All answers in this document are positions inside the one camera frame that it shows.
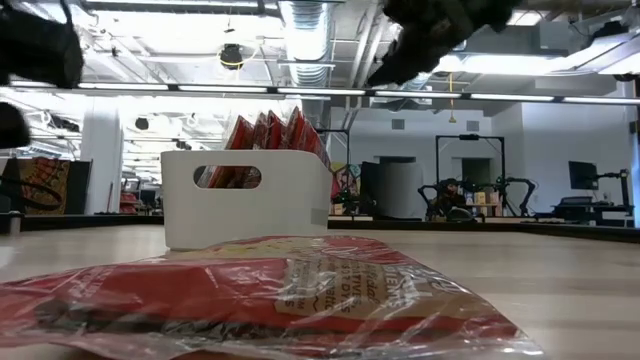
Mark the yellow boxes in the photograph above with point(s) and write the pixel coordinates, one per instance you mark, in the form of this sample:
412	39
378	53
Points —
480	198

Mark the colourful painted board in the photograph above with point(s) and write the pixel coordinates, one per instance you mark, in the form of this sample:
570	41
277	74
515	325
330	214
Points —
350	175

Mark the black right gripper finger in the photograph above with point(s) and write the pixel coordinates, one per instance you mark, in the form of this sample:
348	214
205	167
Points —
400	67

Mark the thin black stand frame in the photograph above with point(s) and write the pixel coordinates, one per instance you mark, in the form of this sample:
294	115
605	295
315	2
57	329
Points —
332	131

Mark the black gantry frame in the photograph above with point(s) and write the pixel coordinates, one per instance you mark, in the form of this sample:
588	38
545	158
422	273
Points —
470	136

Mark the black monitor on arm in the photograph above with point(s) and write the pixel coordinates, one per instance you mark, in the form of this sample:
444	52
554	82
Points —
582	175

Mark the grey wall vent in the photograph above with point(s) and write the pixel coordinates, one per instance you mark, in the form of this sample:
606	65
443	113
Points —
472	125
397	124

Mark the long strip light bar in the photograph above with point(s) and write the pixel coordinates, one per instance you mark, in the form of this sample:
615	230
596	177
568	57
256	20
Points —
320	91

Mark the round black speaker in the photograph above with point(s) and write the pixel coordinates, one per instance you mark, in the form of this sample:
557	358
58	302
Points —
141	124

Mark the dark desk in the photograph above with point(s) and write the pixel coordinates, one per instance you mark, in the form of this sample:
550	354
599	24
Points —
590	212

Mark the red storage bins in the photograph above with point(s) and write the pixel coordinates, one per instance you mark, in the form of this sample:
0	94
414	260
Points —
127	202

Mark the orange patterned fabric panel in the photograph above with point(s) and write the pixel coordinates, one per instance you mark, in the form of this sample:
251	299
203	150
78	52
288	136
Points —
50	172

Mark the silver ventilation duct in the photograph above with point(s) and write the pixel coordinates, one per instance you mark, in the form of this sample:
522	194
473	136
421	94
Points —
305	45

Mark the small grey post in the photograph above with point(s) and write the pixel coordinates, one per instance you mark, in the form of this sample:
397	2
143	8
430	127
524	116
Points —
14	223

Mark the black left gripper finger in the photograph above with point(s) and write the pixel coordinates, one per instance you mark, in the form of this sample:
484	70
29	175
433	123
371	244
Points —
12	125

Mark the yellow hanging pendant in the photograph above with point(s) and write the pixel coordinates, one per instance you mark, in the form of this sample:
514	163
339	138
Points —
451	119

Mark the white plastic basket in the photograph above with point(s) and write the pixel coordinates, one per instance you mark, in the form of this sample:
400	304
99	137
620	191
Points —
240	215

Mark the black monitor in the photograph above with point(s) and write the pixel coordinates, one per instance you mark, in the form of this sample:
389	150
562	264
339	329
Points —
370	187

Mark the black background robot arm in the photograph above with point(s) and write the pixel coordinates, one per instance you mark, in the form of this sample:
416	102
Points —
520	192
430	196

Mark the white cylindrical bin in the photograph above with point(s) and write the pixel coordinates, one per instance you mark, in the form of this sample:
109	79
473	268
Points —
400	190

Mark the black ceiling dome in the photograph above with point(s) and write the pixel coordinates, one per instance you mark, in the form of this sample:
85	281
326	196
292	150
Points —
231	56

